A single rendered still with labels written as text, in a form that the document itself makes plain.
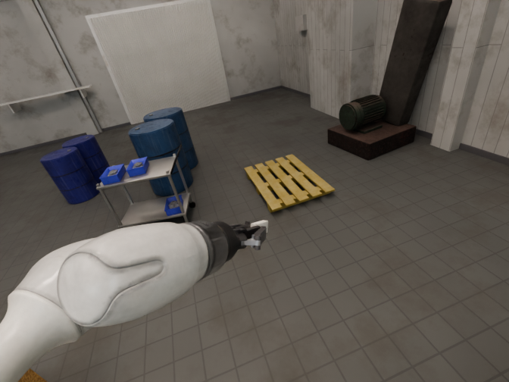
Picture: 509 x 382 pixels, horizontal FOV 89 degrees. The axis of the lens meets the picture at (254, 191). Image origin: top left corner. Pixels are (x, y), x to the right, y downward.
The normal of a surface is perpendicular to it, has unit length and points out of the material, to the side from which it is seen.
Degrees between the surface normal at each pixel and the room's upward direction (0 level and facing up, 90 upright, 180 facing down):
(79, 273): 45
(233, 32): 90
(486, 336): 0
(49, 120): 90
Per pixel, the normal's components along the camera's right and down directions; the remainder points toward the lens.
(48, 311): 0.19, 0.07
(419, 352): -0.16, -0.83
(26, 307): -0.08, -0.26
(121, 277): 0.68, -0.27
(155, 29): 0.31, 0.47
